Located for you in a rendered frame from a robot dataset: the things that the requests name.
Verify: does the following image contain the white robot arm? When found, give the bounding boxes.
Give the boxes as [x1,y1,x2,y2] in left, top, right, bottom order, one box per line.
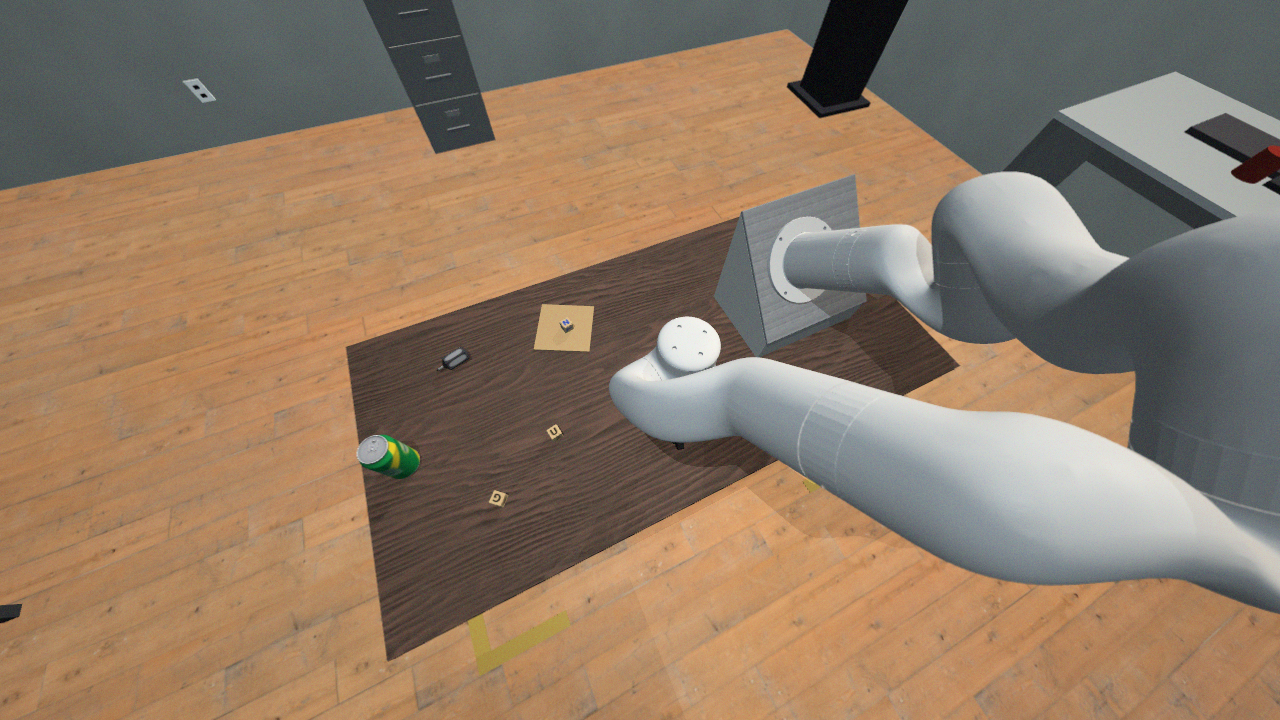
[609,172,1280,614]

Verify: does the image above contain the tan square mat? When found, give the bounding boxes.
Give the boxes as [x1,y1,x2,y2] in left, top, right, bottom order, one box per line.
[534,304,594,352]

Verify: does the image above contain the green drink can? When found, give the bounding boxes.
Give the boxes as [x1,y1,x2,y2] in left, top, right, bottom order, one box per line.
[357,436,420,479]

